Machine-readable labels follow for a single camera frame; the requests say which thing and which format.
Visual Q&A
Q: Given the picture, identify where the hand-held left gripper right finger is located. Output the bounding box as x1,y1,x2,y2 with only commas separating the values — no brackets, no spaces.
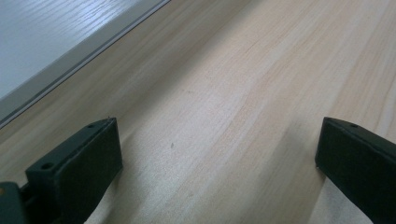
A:
314,117,396,224

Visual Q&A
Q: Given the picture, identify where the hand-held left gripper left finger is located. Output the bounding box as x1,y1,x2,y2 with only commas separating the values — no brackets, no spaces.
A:
20,117,124,224

